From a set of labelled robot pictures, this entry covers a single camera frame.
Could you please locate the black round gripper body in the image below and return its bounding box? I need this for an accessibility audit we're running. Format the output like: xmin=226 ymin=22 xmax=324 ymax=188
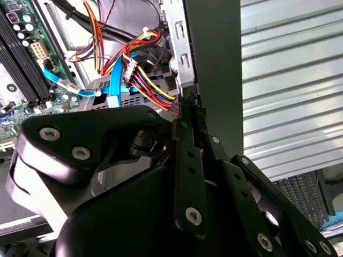
xmin=55 ymin=165 xmax=259 ymax=257

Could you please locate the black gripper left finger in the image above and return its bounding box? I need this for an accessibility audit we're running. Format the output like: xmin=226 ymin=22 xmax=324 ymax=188
xmin=14 ymin=92 xmax=209 ymax=240

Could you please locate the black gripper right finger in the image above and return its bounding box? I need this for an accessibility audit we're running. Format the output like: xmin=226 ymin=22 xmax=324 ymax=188
xmin=195 ymin=99 xmax=339 ymax=257

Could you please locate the orange red yellow power wire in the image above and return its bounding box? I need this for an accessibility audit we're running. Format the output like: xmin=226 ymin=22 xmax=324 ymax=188
xmin=99 ymin=28 xmax=188 ymax=117

